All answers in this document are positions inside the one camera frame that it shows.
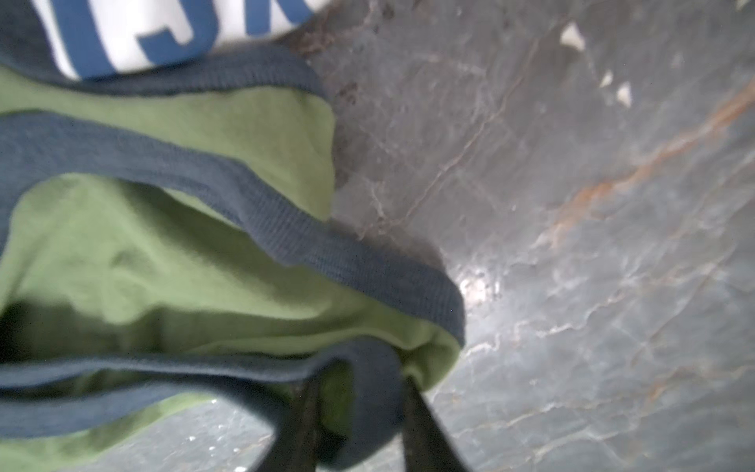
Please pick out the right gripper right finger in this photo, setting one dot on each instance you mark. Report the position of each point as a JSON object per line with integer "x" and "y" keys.
{"x": 425, "y": 444}

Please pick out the white tank top navy trim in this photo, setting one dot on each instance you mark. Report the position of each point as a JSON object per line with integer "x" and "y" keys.
{"x": 99, "y": 39}

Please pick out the green tank top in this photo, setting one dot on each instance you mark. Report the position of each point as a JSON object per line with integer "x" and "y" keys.
{"x": 165, "y": 241}

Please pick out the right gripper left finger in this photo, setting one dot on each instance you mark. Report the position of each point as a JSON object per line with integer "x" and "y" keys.
{"x": 296, "y": 444}

